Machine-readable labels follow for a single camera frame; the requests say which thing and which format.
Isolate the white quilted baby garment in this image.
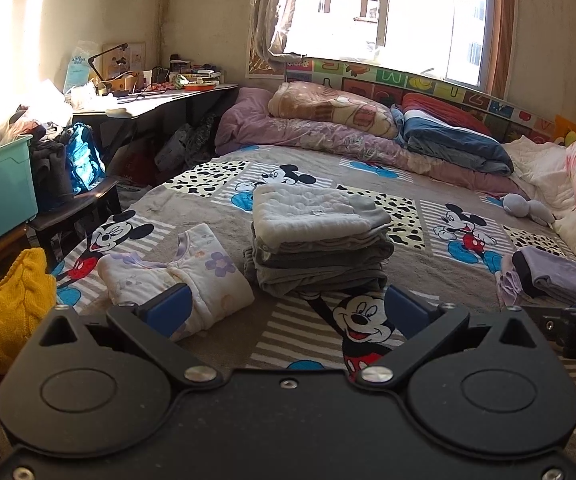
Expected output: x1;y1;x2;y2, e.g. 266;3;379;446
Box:
252;184;391;252

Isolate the grey folded clothes stack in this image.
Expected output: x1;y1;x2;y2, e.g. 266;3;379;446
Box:
243;229;394;297

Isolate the floral white rolled garment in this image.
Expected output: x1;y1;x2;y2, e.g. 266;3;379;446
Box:
97;223;254;341

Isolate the purple grey folded blanket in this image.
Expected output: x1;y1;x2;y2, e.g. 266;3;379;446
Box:
495;246;576;306

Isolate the Mickey Mouse fleece blanket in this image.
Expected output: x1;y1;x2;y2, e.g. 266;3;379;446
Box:
49;144;576;443

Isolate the yellow knitted sweater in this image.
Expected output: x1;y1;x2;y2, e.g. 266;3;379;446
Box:
0;248;56;375

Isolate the cream yellow quilt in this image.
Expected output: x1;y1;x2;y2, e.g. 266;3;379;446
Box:
503;136;576;256

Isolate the blue plastic bag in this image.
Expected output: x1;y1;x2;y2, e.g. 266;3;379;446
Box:
65;122;105;195

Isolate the dark wooden desk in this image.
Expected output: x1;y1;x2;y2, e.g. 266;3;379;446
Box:
72;84;239;168

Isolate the blue folded blanket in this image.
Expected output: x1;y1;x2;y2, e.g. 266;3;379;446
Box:
390;105;514;176

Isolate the pink purple comforter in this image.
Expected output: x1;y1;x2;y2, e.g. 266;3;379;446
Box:
215;87;524;196

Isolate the colourful alphabet foam mat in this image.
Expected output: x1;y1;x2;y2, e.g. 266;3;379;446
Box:
285;58;576;146

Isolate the orange floral pillow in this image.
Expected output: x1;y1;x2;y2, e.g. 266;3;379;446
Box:
267;81;399;139

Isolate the beige window curtain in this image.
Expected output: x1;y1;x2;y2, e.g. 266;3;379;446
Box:
250;0;301;70

